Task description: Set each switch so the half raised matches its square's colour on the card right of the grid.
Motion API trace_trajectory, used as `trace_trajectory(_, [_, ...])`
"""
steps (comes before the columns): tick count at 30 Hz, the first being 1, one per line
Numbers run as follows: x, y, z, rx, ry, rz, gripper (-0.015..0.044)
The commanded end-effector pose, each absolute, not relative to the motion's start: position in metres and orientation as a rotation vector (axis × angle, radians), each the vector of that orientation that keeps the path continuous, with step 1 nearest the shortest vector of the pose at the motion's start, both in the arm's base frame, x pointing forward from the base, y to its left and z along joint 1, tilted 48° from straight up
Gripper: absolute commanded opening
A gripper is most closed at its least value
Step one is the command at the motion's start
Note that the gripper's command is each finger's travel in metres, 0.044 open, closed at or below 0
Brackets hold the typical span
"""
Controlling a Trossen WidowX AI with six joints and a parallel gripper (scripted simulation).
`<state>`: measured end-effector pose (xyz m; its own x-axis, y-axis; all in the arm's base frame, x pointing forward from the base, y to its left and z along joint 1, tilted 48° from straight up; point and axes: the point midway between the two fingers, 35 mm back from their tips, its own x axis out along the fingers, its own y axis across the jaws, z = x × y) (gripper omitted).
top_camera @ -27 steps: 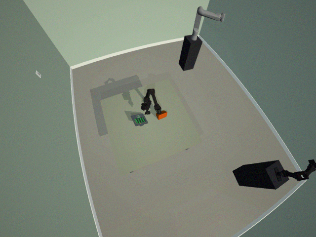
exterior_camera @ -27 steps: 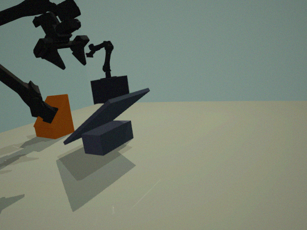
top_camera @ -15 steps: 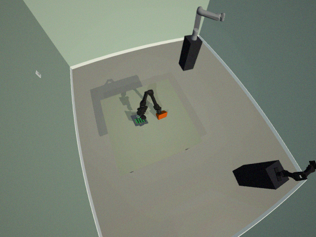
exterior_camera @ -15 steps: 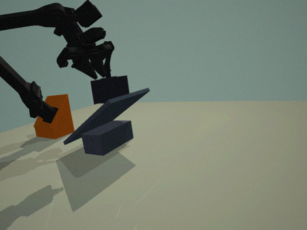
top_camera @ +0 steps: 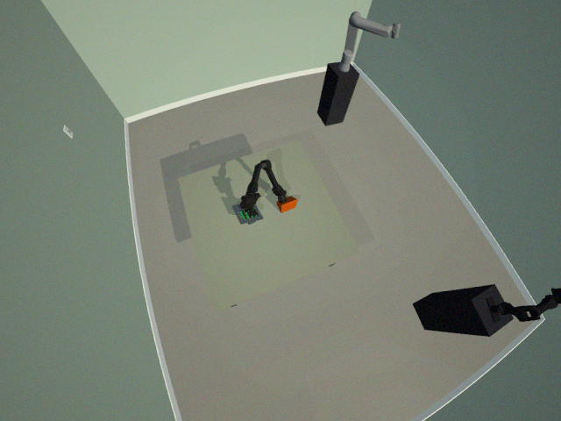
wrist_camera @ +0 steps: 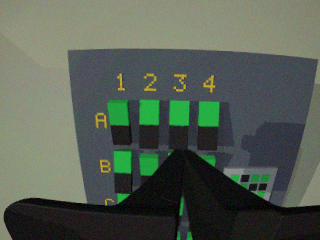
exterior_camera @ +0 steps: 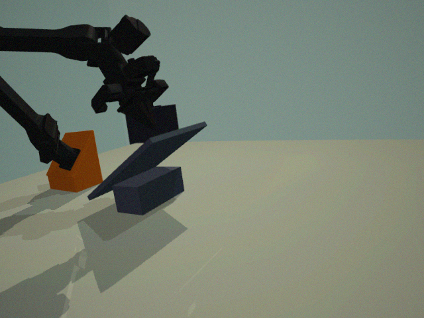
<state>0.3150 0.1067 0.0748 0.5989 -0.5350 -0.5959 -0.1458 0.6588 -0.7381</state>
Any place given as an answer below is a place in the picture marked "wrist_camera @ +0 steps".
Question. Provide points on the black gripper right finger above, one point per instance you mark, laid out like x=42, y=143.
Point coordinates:
x=220, y=209

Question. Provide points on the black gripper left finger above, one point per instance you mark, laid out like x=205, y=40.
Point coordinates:
x=149, y=213

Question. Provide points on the grey switch panel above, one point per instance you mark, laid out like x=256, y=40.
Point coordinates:
x=244, y=113

